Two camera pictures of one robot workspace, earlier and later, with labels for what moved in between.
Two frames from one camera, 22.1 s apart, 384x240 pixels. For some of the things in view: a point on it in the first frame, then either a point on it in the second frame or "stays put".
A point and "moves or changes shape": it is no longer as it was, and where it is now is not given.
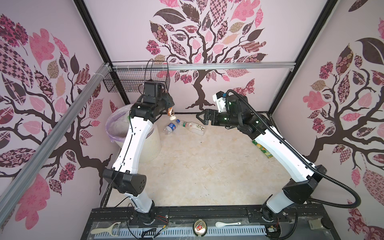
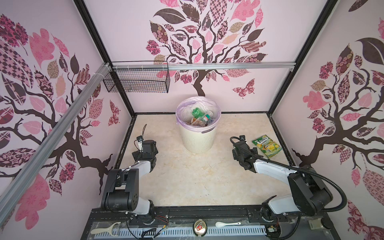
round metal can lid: [200, 227] stays put
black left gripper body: [165, 102] -> [137, 154]
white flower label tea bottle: [194, 128] moves or changes shape
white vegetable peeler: [109, 230] stays put
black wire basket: [133, 74] stays put
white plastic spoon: [219, 224] stays put
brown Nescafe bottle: [170, 113] -> [198, 122]
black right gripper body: [225, 120] -> [234, 154]
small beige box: [315, 223] stays put
